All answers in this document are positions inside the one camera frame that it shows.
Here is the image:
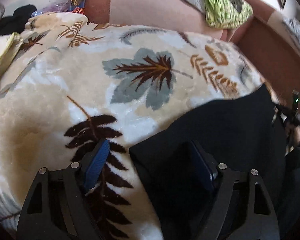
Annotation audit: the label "black pants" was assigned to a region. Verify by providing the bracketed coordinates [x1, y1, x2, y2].
[129, 86, 300, 239]

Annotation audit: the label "person right hand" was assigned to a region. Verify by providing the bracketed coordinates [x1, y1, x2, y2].
[289, 125, 300, 147]

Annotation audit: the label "grey cloth on ledge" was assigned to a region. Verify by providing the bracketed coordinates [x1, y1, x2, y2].
[282, 17, 300, 51]

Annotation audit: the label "leaf pattern fleece blanket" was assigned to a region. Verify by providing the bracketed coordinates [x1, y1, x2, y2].
[0, 12, 265, 239]

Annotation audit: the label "green patterned cloth bundle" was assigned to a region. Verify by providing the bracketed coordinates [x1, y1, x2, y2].
[204, 0, 253, 29]

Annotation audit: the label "yellow cloth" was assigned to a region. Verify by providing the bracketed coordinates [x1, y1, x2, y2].
[0, 32, 23, 79]

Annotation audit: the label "black garment pile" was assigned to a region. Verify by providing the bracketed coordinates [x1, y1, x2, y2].
[0, 4, 37, 36]

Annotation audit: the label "colourful snack packets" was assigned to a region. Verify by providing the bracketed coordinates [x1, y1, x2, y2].
[31, 0, 85, 17]

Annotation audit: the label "pink bed mattress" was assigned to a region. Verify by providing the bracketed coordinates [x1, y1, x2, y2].
[84, 0, 275, 43]

